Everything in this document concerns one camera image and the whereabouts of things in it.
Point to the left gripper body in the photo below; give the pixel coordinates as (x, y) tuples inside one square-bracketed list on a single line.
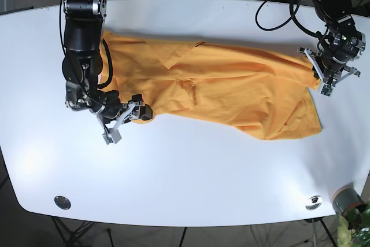
[(343, 43)]

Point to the silver table grommet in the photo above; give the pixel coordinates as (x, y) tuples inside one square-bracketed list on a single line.
[(62, 202), (313, 203)]

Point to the grey plant pot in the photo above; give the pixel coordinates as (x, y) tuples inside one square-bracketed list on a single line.
[(345, 199)]

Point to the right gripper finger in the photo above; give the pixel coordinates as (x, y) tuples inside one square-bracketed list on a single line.
[(137, 110), (112, 135)]

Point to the green potted plant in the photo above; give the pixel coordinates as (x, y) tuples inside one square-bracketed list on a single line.
[(353, 229)]

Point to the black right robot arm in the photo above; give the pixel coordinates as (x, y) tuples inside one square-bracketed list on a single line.
[(88, 69)]

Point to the right silver table grommet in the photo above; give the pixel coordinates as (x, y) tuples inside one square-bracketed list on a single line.
[(313, 203)]

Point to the orange T-shirt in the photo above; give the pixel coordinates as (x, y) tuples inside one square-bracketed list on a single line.
[(262, 93)]

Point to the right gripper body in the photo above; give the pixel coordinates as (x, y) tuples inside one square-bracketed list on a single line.
[(89, 95)]

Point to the left silver table grommet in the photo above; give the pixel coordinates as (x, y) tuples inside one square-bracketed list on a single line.
[(62, 202)]

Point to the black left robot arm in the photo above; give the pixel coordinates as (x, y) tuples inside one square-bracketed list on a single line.
[(328, 11)]

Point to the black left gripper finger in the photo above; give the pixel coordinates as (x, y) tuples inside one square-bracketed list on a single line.
[(317, 62), (331, 80)]

